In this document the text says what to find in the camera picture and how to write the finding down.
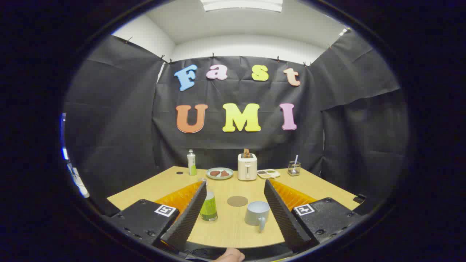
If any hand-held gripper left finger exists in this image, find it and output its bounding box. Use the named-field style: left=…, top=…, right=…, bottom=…
left=109, top=181, right=207, bottom=252

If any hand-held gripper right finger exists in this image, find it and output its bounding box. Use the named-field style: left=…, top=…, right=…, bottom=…
left=264, top=179, right=363, bottom=252

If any clear green label juice bottle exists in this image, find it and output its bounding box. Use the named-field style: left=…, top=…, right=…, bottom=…
left=200, top=178, right=218, bottom=222

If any light blue cup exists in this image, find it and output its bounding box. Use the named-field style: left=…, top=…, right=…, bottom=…
left=244, top=201, right=270, bottom=233

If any slim white green bottle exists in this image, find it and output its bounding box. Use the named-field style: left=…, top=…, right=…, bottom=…
left=187, top=149, right=197, bottom=176

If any wooden table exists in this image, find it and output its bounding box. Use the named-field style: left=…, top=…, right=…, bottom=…
left=107, top=166, right=361, bottom=249

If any pale green plate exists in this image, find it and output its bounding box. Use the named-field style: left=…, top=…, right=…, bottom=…
left=206, top=167, right=234, bottom=180

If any white toaster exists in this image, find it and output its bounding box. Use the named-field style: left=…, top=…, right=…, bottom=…
left=238, top=153, right=258, bottom=181

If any black backdrop cloth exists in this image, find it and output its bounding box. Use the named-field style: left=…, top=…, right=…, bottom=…
left=64, top=31, right=408, bottom=219

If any ceiling light panel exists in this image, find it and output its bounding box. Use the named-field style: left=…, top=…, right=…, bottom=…
left=200, top=0, right=283, bottom=12

